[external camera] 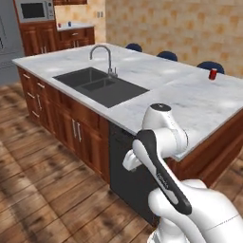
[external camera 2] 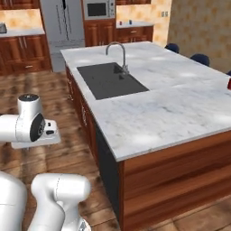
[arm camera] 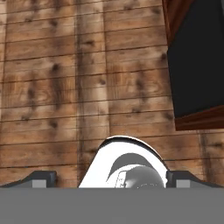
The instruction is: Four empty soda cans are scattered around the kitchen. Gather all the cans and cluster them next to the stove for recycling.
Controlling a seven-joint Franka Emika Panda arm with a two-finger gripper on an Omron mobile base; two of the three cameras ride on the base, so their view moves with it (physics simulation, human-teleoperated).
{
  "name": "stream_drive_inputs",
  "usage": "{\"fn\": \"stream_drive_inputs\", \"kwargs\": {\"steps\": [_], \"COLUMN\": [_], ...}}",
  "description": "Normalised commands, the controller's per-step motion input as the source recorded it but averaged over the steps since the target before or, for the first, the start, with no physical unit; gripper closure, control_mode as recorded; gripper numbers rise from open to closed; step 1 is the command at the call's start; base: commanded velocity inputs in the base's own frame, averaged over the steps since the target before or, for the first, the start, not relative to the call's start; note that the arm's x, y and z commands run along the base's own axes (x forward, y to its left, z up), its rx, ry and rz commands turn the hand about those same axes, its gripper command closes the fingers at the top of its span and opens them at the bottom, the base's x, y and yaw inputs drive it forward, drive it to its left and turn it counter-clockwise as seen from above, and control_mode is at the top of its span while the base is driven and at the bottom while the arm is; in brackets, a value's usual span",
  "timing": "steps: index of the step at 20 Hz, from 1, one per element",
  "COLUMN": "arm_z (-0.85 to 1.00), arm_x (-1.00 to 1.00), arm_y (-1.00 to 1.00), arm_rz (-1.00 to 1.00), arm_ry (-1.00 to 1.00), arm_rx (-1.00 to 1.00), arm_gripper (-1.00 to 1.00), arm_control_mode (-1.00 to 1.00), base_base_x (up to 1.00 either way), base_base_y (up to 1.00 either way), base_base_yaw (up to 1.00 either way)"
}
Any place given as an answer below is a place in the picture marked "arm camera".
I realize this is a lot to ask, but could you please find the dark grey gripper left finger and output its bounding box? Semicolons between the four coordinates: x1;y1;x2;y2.
0;170;58;189

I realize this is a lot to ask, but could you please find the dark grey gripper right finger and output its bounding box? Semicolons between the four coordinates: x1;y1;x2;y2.
165;170;224;189

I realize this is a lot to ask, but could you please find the brown cabinet with black panel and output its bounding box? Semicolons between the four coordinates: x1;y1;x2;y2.
161;0;224;132

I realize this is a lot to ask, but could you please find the white and black round object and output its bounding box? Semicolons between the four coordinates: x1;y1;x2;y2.
78;136;170;189

